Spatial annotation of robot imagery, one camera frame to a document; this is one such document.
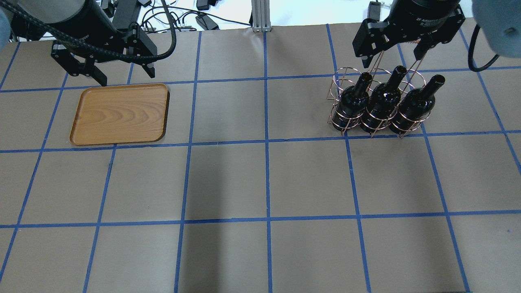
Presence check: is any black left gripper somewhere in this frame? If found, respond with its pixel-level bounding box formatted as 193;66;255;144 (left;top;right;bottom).
49;0;158;86

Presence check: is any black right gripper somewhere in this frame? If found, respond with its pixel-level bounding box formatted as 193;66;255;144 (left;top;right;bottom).
352;0;466;69

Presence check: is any dark wine bottle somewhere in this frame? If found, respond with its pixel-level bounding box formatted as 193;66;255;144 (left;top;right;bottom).
360;66;407;135
331;72;373;132

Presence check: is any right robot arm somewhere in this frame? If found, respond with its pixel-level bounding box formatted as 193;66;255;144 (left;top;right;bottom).
352;0;521;72

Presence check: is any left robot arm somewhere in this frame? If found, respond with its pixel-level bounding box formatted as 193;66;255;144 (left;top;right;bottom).
1;0;172;86

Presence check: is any wooden tray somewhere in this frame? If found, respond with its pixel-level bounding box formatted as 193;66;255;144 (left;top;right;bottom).
69;83;170;146

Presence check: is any dark wine bottle end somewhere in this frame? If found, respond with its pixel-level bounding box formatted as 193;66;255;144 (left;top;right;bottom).
388;74;445;137

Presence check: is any copper wire bottle basket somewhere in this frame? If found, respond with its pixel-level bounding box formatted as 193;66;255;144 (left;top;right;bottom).
327;52;431;138

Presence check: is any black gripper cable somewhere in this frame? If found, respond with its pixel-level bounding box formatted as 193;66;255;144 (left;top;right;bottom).
8;0;178;63

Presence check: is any aluminium frame post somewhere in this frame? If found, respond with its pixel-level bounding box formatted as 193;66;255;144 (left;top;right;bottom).
251;0;272;32

